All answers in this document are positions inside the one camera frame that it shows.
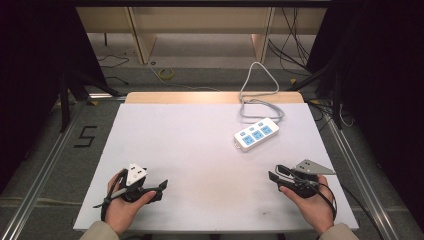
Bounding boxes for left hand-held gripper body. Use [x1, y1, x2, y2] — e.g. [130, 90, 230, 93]
[119, 163, 160, 204]

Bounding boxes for aluminium floor rail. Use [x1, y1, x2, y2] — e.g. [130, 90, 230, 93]
[0, 99, 88, 240]
[324, 114, 401, 240]

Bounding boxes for bundle of black hanging cables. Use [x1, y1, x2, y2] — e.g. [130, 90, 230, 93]
[267, 6, 312, 69]

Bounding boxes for beige wooden desk frame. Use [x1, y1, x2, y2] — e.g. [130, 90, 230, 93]
[75, 6, 328, 66]

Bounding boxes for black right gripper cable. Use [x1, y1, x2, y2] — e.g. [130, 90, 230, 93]
[313, 181, 384, 240]

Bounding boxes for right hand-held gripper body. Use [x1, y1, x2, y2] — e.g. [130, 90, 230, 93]
[287, 159, 336, 199]

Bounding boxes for thin black floor cable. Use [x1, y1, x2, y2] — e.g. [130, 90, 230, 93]
[96, 54, 131, 86]

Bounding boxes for black curtain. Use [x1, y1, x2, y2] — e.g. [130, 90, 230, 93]
[0, 0, 108, 194]
[304, 0, 424, 231]

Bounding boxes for white power strip blue sockets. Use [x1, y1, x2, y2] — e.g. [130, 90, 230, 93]
[233, 117, 281, 153]

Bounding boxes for grey power strip cable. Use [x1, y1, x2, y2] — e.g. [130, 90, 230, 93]
[238, 61, 286, 125]

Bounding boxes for yellow tape roll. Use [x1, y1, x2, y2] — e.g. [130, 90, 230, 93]
[157, 68, 175, 81]

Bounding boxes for black metal stand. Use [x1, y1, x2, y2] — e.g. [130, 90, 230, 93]
[59, 71, 123, 134]

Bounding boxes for person's left hand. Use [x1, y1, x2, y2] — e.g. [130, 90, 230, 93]
[105, 169, 157, 236]

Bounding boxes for white table mat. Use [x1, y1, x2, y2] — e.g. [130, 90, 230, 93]
[72, 102, 360, 233]

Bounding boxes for person's right hand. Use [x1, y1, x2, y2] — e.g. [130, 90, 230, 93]
[279, 175, 336, 236]

